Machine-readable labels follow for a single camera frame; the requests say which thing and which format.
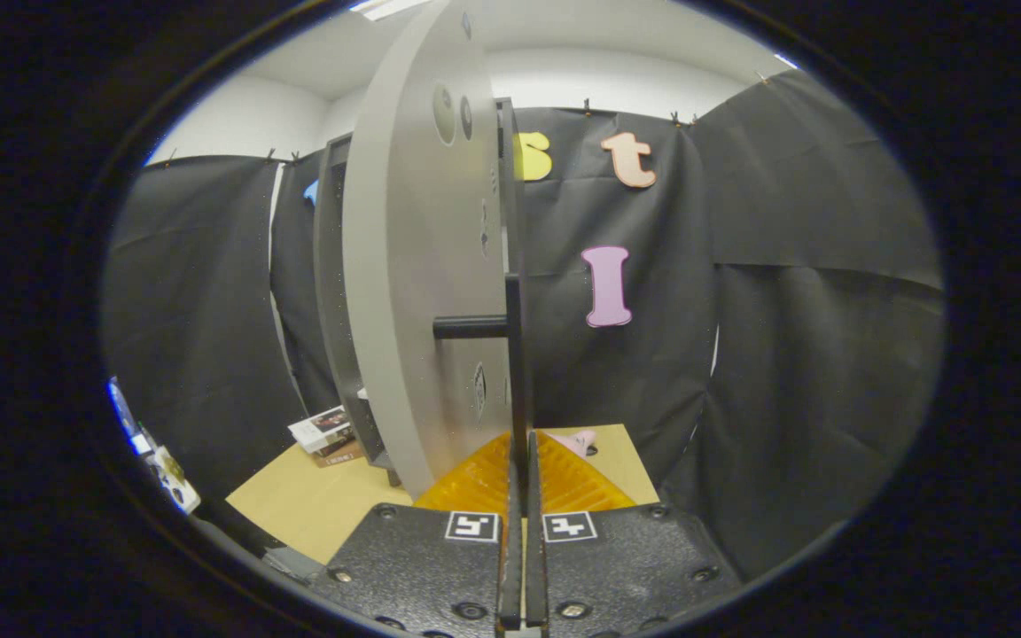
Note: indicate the long ceiling light panel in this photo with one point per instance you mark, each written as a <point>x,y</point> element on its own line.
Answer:
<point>386,7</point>

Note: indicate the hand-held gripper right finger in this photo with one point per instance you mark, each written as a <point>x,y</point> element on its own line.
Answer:
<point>535,567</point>

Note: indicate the grey shoe cabinet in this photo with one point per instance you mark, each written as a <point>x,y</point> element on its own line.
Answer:
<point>329,266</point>

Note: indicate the small ceiling light panel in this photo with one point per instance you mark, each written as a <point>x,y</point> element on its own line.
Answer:
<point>785,60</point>

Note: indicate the pile of printed packets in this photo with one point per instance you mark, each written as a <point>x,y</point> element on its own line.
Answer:
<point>156,461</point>

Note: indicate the brown book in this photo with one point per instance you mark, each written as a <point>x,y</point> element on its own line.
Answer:
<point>342,454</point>

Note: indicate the black backdrop cloth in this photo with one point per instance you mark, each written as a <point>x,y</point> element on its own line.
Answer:
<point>812,354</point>

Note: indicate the pink and green plush toy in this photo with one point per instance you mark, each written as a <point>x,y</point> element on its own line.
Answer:
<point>577,440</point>

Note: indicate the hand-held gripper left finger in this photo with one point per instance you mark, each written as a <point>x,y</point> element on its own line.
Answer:
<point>510,567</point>

